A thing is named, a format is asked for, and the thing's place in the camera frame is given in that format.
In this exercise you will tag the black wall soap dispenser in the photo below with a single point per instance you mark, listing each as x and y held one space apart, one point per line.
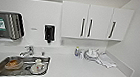
49 33

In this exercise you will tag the blue and white bottle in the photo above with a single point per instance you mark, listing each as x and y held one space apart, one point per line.
77 52

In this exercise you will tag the white plate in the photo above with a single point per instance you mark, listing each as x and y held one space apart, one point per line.
42 70

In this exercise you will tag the white cup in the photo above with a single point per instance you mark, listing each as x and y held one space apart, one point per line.
38 65

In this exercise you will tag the stack of white dishes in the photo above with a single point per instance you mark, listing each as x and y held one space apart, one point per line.
91 54

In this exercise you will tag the chrome sink faucet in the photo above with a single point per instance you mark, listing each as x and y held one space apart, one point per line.
27 50

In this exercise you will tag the white three-door wall cabinet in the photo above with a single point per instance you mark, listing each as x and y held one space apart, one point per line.
94 20

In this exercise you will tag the small wall label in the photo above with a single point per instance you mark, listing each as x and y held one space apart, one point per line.
33 29

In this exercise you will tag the small chrome sink pump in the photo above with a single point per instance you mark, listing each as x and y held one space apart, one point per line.
43 53

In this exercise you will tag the clear container with orange food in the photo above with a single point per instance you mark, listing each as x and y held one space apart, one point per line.
13 64

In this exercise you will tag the steel paper towel dispenser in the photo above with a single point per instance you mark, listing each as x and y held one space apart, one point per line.
3 25

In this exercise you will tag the small white bottle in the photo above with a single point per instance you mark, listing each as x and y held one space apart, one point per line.
81 54

